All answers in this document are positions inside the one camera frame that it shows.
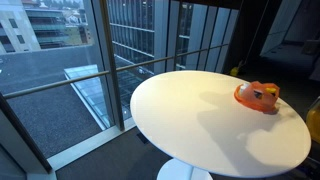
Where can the dark window mullion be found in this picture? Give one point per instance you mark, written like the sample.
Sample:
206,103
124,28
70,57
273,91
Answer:
113,76

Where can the small yellow floor object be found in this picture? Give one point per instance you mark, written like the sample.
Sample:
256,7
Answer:
234,71

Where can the metal window railing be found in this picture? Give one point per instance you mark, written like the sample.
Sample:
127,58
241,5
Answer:
83,77

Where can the white table pedestal base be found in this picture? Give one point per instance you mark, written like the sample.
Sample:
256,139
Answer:
176,171

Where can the dark slanted window frame bar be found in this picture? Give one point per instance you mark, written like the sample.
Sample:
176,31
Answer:
23,133

